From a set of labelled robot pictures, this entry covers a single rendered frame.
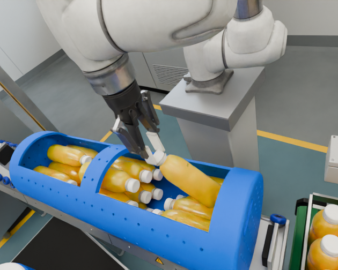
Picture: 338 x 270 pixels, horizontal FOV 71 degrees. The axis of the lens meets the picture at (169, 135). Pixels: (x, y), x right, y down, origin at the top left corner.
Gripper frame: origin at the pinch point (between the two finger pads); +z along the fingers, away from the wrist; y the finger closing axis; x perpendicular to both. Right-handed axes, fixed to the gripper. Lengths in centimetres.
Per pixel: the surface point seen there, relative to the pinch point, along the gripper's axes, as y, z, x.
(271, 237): 3.6, 24.2, 29.2
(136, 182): 5.1, 11.8, -7.7
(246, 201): 4.7, 5.5, 24.6
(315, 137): -128, 128, 39
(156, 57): -167, 72, -120
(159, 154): 0.1, 1.8, 1.7
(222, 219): 9.8, 6.2, 21.0
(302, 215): -12, 39, 36
